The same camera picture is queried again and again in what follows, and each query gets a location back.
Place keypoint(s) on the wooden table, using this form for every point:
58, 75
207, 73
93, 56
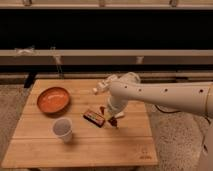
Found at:
34, 145

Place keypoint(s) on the white plastic bottle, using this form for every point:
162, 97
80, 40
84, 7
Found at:
103, 85

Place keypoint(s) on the orange ceramic bowl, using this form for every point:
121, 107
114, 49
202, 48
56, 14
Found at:
53, 100

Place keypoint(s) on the red pepper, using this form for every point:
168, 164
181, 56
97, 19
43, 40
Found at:
113, 122

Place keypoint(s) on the brown chocolate bar package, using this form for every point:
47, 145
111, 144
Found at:
94, 118

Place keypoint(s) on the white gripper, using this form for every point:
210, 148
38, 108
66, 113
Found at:
115, 107

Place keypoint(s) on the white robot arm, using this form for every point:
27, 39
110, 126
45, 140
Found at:
191, 97

